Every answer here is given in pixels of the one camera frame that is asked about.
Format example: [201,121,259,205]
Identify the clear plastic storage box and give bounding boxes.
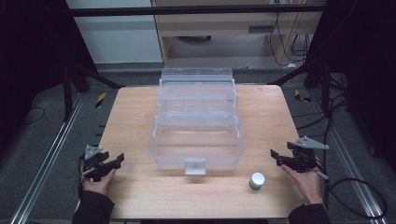
[148,67,246,176]

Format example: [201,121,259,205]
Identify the person's right hand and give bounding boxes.
[280,163,325,206]

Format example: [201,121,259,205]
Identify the white cabinet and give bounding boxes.
[64,0,163,65]

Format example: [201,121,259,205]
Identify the small jar with white lid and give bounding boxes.
[248,172,266,191]

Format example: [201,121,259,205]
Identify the yellow and black striped tape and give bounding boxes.
[293,89,313,104]
[94,91,107,109]

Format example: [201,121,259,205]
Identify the black looped cable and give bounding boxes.
[323,176,389,219]

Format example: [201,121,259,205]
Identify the thin black floor cable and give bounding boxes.
[21,106,47,126]

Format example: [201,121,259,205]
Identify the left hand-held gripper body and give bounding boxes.
[80,144,110,183]

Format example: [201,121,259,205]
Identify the black horizontal metal bar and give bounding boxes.
[65,5,327,18]

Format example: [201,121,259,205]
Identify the black cables under desk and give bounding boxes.
[268,11,314,68]

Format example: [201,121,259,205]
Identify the black metal stand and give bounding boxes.
[267,55,349,116]
[61,59,125,123]

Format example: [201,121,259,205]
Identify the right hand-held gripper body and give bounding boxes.
[285,135,331,174]

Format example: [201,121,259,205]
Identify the aluminium floor rail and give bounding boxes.
[8,92,87,224]
[306,90,390,224]

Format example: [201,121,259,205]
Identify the light wooden desk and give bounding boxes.
[151,0,329,67]

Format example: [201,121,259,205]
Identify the black curtain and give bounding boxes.
[0,0,97,157]
[306,0,396,175]

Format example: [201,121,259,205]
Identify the person's left hand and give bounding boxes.
[80,166,117,197]

